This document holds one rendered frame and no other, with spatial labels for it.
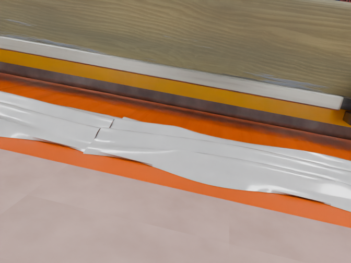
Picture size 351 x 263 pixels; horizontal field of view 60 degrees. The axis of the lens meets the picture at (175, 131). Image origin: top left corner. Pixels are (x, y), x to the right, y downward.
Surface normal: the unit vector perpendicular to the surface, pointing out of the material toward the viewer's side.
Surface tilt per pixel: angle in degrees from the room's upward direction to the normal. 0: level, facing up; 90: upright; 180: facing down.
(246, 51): 56
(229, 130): 32
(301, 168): 4
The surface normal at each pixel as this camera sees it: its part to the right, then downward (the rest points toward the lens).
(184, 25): -0.17, 0.25
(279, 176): 0.02, -0.65
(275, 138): 0.15, -0.94
